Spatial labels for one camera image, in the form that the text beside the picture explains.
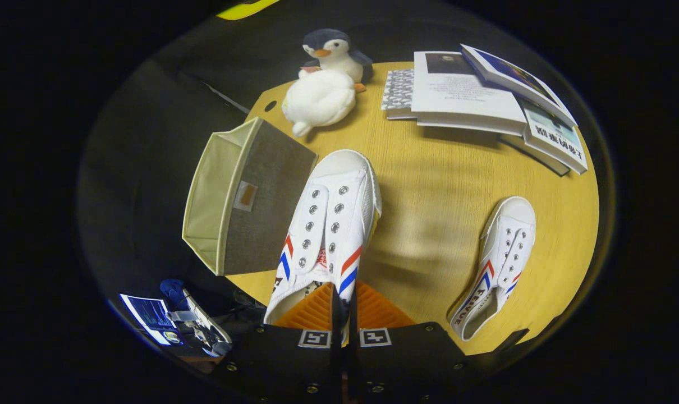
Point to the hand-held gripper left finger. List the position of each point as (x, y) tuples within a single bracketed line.
[(294, 359)]

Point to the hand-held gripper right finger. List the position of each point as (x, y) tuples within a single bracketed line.
[(407, 359)]

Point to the white canvas shoe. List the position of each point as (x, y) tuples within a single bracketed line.
[(505, 252), (334, 213)]

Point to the beige fabric storage box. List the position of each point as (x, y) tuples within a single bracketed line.
[(266, 185)]

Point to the blue cloth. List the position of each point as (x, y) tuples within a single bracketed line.
[(174, 292)]

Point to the white plush toy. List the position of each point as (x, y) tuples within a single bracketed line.
[(320, 98)]

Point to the teal cover book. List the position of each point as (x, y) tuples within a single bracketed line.
[(555, 137)]

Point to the white book with portrait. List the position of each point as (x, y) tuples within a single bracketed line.
[(457, 95)]

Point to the patterned grey notebook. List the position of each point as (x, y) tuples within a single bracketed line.
[(398, 90)]

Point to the penguin plush toy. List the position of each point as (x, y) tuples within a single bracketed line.
[(331, 56)]

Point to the blue cover book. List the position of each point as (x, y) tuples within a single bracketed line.
[(513, 73)]

